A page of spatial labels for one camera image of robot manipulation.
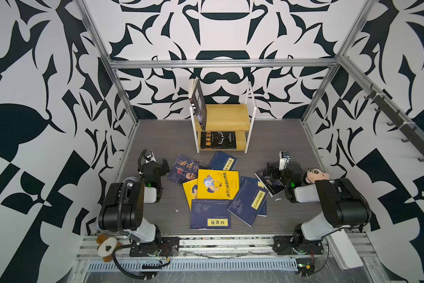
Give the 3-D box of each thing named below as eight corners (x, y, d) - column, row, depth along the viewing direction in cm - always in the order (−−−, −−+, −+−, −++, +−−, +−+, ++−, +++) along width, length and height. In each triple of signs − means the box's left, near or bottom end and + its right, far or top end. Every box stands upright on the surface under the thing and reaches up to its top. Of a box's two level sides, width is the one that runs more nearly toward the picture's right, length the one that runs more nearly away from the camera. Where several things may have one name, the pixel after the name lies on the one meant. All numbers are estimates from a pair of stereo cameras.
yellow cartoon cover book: (196, 199, 87) (196, 197, 85) (198, 172, 96) (198, 169, 94) (239, 199, 87) (240, 197, 85) (237, 172, 96) (237, 169, 94)
